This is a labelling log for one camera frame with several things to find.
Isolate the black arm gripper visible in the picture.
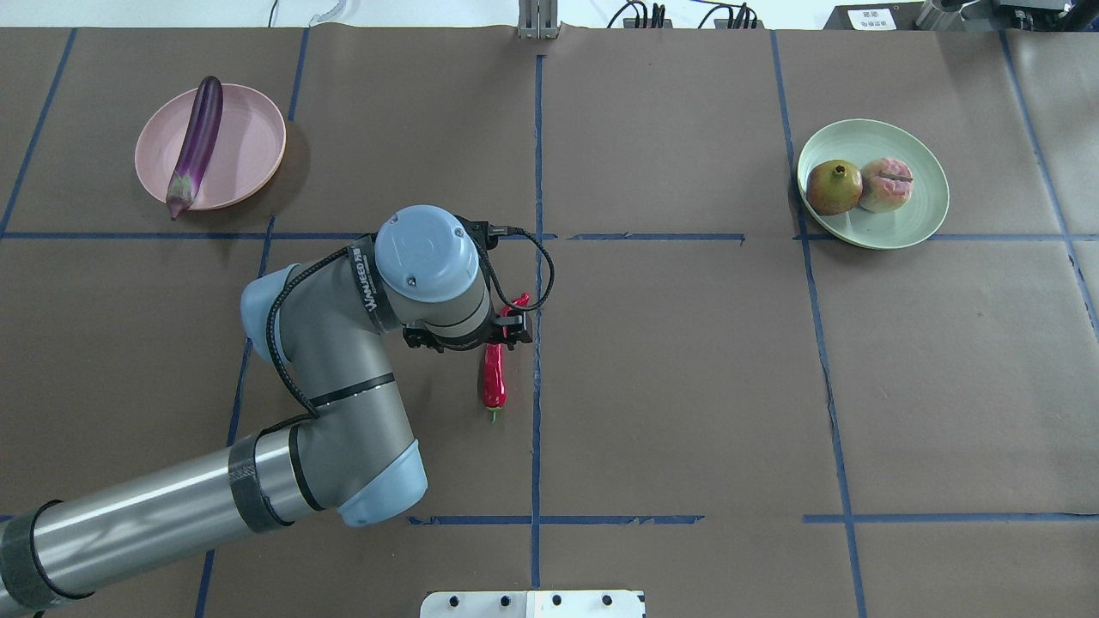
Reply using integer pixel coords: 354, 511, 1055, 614
402, 312, 533, 354

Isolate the red chili pepper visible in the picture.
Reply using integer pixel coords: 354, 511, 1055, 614
479, 342, 507, 424

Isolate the purple eggplant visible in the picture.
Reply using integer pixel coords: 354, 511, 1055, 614
165, 76, 224, 221

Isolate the pink green peach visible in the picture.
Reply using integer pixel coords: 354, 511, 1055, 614
859, 157, 914, 214

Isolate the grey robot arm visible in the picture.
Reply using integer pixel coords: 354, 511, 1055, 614
3, 205, 544, 617

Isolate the pink plate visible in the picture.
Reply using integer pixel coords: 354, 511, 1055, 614
133, 82, 287, 211

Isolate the green plate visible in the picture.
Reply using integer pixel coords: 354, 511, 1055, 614
796, 118, 950, 250

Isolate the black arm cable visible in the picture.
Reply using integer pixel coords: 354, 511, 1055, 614
264, 221, 556, 421

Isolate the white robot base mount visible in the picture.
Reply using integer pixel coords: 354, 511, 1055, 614
419, 588, 647, 617

